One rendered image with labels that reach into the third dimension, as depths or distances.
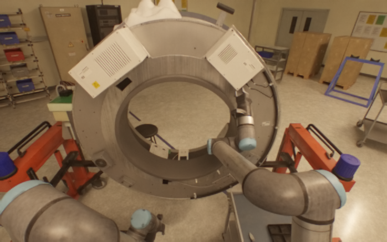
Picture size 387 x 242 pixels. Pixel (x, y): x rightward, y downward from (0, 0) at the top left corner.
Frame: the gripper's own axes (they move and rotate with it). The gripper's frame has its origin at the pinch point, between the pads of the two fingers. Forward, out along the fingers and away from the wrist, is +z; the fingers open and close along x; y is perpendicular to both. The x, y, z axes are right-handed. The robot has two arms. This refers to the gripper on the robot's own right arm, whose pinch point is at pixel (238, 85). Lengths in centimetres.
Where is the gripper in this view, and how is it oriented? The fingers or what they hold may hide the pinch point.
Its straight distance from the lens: 115.8
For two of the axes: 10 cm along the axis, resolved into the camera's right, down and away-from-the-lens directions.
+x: 6.1, -2.9, -7.3
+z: 0.1, -9.3, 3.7
